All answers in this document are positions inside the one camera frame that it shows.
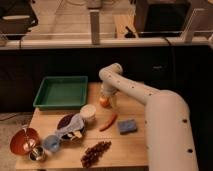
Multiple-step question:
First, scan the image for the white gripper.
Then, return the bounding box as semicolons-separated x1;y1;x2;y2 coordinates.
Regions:
100;83;117;108

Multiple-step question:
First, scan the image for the yellow red apple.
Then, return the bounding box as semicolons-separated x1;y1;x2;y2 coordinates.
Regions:
99;96;110;108

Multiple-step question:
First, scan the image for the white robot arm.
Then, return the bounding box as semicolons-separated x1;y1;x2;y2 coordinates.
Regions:
99;63;199;171

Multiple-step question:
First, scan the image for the white paper cup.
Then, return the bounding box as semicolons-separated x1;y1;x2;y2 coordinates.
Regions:
80;104;96;123

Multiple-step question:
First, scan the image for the blue small cup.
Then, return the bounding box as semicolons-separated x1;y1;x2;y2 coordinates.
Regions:
42;135;60;152

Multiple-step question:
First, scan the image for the small metal cup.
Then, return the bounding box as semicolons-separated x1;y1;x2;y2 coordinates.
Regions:
29;146;46;162

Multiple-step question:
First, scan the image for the blue sponge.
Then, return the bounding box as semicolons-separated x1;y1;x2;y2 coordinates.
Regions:
117;119;137;134

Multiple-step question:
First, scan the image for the light blue cloth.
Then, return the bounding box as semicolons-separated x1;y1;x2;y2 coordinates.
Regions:
54;113;86;140

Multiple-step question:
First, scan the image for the green plastic tray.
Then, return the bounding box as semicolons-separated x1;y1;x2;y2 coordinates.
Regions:
33;76;88;110

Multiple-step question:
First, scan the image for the bunch of dark grapes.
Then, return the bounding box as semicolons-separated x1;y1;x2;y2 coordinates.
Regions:
81;141;111;168

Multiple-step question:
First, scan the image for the black box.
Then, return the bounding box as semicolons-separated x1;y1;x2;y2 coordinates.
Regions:
134;0;190;32

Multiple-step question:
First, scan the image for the red bowl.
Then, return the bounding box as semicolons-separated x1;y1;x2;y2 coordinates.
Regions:
10;128;40;156

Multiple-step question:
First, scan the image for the metal frame post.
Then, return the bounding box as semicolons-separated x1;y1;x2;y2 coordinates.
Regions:
90;10;100;45

